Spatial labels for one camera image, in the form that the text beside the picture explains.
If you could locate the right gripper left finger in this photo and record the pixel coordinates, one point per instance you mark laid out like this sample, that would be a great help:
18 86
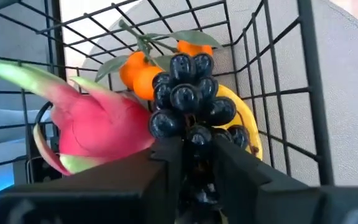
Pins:
104 193

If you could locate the tangerine cluster with leaves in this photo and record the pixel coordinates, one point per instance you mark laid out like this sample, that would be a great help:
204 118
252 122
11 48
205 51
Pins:
141 82

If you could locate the yellow star fruit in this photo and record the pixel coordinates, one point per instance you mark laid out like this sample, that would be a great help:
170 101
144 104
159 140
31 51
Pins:
247 119

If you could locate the pink dragon fruit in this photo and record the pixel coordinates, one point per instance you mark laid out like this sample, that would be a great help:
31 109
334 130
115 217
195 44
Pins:
104 127

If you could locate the black grape bunch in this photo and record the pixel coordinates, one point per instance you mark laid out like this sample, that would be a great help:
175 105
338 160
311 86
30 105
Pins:
185 98

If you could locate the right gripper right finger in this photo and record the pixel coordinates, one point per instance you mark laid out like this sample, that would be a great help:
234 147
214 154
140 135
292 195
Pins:
291 199

